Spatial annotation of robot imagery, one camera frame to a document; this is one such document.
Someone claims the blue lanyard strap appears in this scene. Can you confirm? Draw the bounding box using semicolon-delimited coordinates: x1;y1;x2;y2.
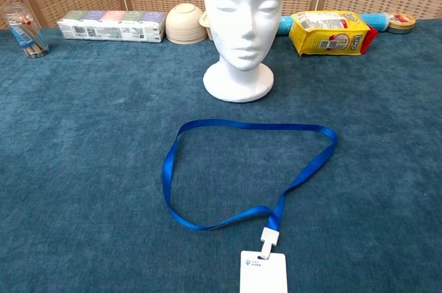
162;118;338;232

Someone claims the white ID badge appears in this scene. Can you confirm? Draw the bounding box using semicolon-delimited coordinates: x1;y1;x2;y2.
240;226;288;293

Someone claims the beige lunch box container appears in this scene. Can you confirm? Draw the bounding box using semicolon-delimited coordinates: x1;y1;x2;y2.
199;11;215;41

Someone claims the beige upturned bowl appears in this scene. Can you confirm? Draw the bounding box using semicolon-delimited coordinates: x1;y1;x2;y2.
165;3;208;45

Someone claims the white foam mannequin head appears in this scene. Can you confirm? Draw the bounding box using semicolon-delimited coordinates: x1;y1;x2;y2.
202;0;286;104

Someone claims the yellow snack box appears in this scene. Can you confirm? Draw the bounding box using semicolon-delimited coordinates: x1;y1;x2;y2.
288;10;380;57

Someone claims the teal table cloth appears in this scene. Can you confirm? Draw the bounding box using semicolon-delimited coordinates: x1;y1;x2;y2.
0;18;442;293

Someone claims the multicolour tissue pack box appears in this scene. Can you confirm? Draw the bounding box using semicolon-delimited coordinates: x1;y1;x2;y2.
57;10;167;44

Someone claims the light blue roll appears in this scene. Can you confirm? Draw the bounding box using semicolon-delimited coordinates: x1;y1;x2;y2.
278;11;393;37

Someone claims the clear jar of pencils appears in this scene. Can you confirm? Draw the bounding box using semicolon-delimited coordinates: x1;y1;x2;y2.
1;2;50;59

